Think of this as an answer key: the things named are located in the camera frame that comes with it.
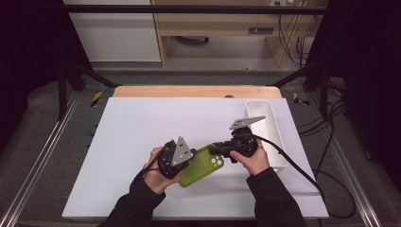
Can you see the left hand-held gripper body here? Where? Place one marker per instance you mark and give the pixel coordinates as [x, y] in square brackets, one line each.
[182, 153]

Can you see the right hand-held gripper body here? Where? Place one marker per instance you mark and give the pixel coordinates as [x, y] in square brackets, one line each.
[242, 143]

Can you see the green phone case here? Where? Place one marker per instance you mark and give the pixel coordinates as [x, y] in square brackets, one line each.
[198, 171]

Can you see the white plastic box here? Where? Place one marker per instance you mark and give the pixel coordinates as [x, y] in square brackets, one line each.
[268, 132]

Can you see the person's right hand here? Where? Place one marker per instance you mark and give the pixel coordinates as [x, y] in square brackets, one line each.
[255, 160]

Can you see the person's left hand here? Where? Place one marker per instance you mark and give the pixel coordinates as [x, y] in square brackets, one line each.
[156, 181]

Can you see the white table mat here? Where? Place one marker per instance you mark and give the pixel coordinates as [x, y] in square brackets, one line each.
[142, 126]

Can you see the yellow black floor tape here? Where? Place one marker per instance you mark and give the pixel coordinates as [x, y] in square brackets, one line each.
[298, 99]
[96, 98]

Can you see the light wooden desk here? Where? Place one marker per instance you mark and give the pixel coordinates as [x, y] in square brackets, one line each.
[220, 22]

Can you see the white cabinet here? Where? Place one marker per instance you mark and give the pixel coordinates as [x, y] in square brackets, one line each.
[116, 34]

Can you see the black metal frame strut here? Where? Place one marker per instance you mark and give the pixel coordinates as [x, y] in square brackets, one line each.
[302, 74]
[94, 75]

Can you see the aluminium floor rail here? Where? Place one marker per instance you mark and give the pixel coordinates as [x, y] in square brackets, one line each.
[41, 151]
[350, 170]

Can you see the black horizontal frame bar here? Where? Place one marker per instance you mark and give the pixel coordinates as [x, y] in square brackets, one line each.
[189, 9]

